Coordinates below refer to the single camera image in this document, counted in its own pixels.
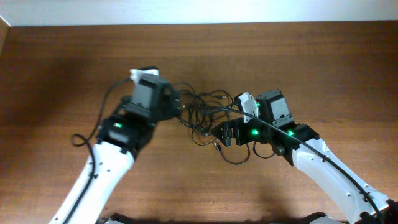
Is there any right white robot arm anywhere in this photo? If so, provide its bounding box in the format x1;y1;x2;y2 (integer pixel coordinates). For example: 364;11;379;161
211;90;397;223

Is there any black usb cable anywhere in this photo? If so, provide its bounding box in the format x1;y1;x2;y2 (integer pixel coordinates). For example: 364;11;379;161
172;82;251;166

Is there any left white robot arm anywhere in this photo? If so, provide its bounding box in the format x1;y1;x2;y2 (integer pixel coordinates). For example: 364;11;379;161
51;67;180;223

